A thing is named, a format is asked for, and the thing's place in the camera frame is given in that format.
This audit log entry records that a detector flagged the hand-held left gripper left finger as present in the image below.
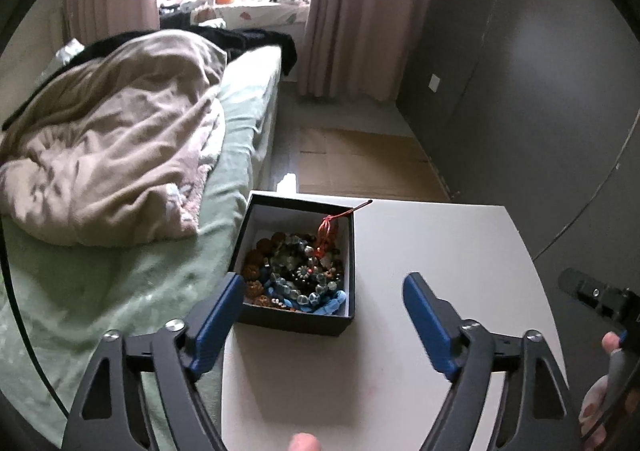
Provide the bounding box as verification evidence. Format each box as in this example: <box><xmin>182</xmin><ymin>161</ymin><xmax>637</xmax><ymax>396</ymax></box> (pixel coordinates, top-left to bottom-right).
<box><xmin>62</xmin><ymin>272</ymin><xmax>247</xmax><ymax>451</ymax></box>

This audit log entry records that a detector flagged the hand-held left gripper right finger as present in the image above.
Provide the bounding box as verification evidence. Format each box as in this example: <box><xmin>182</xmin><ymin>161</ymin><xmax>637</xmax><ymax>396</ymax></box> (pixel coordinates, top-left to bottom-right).
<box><xmin>402</xmin><ymin>272</ymin><xmax>584</xmax><ymax>451</ymax></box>

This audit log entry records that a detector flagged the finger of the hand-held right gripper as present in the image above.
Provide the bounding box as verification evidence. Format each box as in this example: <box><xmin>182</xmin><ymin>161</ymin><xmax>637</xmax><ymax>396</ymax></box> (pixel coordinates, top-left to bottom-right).
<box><xmin>558</xmin><ymin>268</ymin><xmax>640</xmax><ymax>328</ymax></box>

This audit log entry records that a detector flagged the black cardboard jewelry box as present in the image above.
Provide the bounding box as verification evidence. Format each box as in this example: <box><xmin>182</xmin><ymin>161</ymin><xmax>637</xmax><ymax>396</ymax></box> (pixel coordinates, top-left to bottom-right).
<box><xmin>229</xmin><ymin>191</ymin><xmax>357</xmax><ymax>337</ymax></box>

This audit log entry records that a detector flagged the pile of beaded jewelry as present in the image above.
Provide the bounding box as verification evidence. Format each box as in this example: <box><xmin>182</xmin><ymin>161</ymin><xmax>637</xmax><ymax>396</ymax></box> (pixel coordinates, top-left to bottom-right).
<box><xmin>240</xmin><ymin>230</ymin><xmax>349</xmax><ymax>317</ymax></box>

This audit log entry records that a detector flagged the red cord ornament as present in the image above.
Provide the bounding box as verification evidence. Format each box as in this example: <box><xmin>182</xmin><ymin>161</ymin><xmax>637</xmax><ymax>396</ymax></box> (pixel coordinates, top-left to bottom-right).
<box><xmin>316</xmin><ymin>199</ymin><xmax>374</xmax><ymax>258</ymax></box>

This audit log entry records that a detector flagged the person's right forearm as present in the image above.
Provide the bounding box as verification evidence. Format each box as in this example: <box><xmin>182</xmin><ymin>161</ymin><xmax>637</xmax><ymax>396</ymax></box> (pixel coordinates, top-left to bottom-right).
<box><xmin>578</xmin><ymin>375</ymin><xmax>611</xmax><ymax>451</ymax></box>

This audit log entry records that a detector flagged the bed with green sheet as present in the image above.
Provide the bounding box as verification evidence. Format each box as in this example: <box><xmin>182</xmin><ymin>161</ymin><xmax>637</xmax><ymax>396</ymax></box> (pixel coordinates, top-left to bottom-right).
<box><xmin>0</xmin><ymin>42</ymin><xmax>285</xmax><ymax>451</ymax></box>

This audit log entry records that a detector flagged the flattened cardboard sheet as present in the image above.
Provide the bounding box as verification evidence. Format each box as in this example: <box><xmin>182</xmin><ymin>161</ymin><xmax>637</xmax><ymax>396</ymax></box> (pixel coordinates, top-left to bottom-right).
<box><xmin>298</xmin><ymin>127</ymin><xmax>452</xmax><ymax>200</ymax></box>

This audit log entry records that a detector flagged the beige fleece blanket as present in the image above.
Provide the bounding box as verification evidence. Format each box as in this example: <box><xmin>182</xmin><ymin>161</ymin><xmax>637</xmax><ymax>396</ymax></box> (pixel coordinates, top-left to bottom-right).
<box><xmin>0</xmin><ymin>29</ymin><xmax>229</xmax><ymax>248</ymax></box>

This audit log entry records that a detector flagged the crumpled white cloth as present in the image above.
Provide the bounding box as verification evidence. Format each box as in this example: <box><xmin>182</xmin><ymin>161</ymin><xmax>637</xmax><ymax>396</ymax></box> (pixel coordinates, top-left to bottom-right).
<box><xmin>49</xmin><ymin>37</ymin><xmax>85</xmax><ymax>66</ymax></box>

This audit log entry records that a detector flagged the patterned white sill cloth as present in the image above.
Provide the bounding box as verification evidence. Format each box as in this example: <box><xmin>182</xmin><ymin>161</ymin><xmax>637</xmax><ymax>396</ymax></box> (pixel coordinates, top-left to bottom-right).
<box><xmin>189</xmin><ymin>0</ymin><xmax>312</xmax><ymax>30</ymax></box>

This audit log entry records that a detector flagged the thin white wall cable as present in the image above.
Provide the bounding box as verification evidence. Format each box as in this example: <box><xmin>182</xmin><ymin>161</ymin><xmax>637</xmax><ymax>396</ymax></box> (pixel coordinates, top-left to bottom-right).
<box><xmin>531</xmin><ymin>150</ymin><xmax>640</xmax><ymax>263</ymax></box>

